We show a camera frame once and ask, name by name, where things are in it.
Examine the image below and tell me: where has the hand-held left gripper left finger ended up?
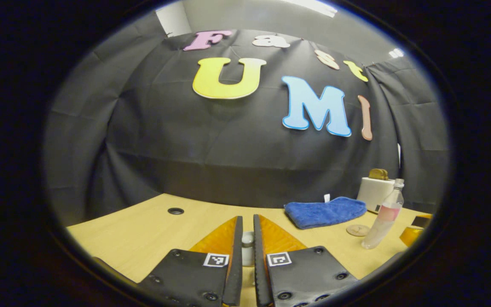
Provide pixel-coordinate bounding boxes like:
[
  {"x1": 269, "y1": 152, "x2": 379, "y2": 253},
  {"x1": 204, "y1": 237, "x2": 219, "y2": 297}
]
[{"x1": 137, "y1": 216, "x2": 244, "y2": 307}]

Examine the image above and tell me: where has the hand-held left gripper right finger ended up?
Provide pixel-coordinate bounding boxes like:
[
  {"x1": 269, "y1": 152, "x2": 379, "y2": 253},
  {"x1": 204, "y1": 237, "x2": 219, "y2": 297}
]
[{"x1": 253, "y1": 214, "x2": 359, "y2": 307}]

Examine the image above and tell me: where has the clear water bottle pink label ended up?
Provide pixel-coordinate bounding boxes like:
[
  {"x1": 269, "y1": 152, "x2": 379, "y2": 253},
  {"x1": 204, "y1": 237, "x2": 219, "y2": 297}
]
[{"x1": 361, "y1": 179, "x2": 405, "y2": 249}]

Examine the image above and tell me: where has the white toaster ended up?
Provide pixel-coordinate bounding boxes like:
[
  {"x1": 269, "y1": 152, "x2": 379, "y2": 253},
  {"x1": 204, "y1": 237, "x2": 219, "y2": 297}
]
[{"x1": 357, "y1": 177, "x2": 396, "y2": 214}]

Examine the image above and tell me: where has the blue towel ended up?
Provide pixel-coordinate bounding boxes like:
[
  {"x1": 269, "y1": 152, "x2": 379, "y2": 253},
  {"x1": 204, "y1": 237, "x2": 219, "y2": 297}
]
[{"x1": 284, "y1": 194, "x2": 367, "y2": 230}]

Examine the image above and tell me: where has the black backdrop cloth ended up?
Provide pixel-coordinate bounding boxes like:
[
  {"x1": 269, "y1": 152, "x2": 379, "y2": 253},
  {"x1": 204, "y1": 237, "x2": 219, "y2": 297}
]
[{"x1": 43, "y1": 29, "x2": 451, "y2": 226}]

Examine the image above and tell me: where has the ceiling light panel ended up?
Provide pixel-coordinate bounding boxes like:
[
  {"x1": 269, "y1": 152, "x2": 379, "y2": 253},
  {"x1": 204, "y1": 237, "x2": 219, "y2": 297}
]
[{"x1": 280, "y1": 0, "x2": 338, "y2": 17}]

